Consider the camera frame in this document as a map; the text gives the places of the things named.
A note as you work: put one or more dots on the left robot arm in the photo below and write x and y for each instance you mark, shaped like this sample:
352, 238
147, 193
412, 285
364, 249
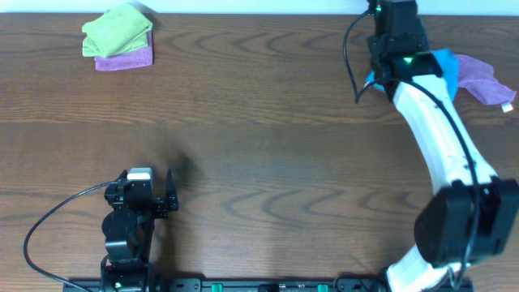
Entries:
128, 230

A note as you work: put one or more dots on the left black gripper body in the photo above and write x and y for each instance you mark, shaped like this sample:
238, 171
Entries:
160, 207

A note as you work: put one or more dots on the folded purple cloth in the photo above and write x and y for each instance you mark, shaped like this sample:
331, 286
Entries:
143, 57

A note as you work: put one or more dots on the folded green cloth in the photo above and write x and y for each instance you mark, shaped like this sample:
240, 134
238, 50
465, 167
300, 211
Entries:
121, 30

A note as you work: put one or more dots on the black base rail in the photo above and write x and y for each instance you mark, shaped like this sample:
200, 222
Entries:
344, 284

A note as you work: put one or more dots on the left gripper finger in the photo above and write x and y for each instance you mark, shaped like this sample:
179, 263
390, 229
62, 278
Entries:
170, 188
122, 176

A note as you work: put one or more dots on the crumpled purple cloth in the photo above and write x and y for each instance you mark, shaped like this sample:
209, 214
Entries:
478, 78

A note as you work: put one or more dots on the blue cloth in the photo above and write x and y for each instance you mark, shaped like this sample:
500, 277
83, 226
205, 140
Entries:
448, 71

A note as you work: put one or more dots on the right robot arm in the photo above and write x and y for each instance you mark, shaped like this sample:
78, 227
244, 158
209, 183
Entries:
472, 210

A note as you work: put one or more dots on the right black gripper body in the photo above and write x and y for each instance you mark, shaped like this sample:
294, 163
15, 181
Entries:
422, 32

